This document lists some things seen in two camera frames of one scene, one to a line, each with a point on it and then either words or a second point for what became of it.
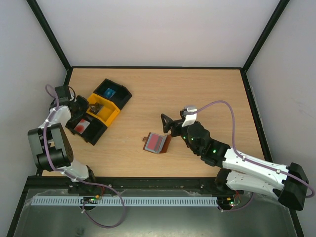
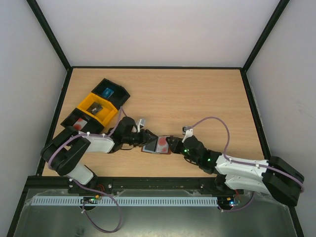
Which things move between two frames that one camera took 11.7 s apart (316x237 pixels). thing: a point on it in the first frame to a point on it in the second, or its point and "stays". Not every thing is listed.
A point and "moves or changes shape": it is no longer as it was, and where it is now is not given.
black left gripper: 85,104 to 145,138
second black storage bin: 89,129 stays
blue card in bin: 109,93 stays
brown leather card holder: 156,142 moves or changes shape
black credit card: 95,108 stays
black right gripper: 176,126 to 178,145
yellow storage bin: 107,113 stays
